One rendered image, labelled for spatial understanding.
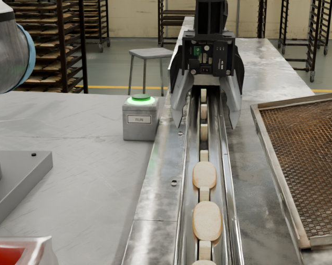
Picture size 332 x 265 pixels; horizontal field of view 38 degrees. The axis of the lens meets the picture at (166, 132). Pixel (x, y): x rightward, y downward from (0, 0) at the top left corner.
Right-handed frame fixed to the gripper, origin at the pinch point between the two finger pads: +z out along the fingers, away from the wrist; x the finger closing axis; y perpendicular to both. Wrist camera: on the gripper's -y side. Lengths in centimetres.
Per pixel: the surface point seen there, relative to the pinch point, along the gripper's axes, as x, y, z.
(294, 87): 27, -72, 12
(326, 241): 12.1, 28.3, 3.5
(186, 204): -2.5, 12.2, 8.3
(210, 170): 0.9, 2.5, 7.3
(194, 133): -1.8, -17.8, 8.4
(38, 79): -105, -229, 48
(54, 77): -96, -234, 48
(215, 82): 2.7, -45.3, 4.8
